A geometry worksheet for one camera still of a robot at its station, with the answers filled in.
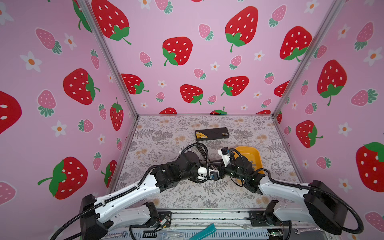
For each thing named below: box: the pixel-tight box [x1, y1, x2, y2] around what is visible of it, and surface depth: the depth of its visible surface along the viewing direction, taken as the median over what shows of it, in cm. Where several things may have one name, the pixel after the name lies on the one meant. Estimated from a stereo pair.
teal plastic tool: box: [189, 223, 217, 240], surface depth 71 cm
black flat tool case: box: [195, 127, 230, 142], surface depth 109 cm
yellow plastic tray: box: [235, 146, 263, 173], surface depth 97 cm
